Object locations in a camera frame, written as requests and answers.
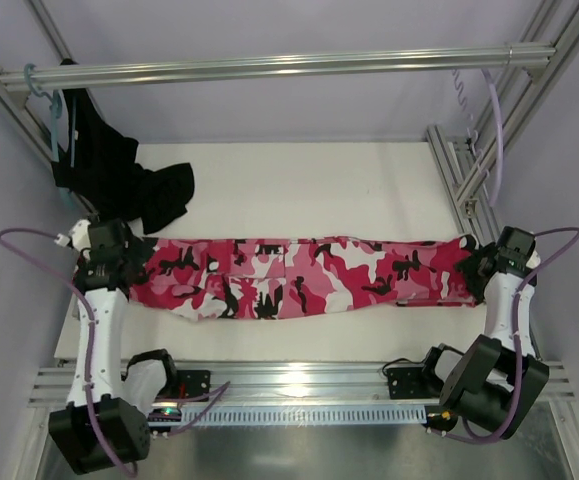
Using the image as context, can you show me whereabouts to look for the pink camouflage trousers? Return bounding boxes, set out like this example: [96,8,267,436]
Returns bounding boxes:
[130,235,479,321]

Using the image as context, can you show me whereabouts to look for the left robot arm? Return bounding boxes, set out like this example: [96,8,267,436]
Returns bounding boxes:
[49,216,176,478]

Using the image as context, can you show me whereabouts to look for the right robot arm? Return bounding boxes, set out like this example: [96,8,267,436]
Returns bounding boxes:
[421,226,549,443]

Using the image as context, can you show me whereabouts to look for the light blue clothes hanger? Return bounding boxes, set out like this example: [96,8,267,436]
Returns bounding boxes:
[23,63,75,168]

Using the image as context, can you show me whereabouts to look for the lilac clothes hanger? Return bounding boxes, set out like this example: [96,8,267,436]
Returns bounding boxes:
[451,67,505,208]

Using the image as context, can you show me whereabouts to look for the black garment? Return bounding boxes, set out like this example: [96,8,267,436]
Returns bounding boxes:
[49,58,198,236]

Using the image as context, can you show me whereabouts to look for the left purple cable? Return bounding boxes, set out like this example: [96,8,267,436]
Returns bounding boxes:
[0,227,233,476]

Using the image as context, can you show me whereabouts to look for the purple cable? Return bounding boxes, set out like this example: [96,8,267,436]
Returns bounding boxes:
[441,226,579,445]
[0,227,233,476]

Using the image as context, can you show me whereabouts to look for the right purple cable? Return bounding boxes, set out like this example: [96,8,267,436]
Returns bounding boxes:
[441,226,579,445]

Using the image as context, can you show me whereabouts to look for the aluminium right frame rail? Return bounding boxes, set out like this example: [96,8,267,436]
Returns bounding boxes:
[426,1,579,243]

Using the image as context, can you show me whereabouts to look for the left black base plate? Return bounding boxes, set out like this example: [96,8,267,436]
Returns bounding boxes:
[168,369,211,402]

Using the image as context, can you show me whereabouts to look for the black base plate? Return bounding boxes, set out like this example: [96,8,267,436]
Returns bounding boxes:
[168,369,211,402]
[384,366,444,400]

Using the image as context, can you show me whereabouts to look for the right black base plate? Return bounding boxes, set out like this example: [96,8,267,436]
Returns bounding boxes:
[384,366,444,400]

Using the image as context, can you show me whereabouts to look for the aluminium left frame post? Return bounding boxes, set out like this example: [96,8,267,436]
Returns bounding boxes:
[0,0,105,221]

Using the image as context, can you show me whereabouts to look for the slotted grey cable duct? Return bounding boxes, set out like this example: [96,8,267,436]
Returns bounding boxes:
[148,402,426,430]

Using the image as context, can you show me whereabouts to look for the aluminium hanging rail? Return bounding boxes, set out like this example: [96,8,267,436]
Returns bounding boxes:
[0,42,556,92]

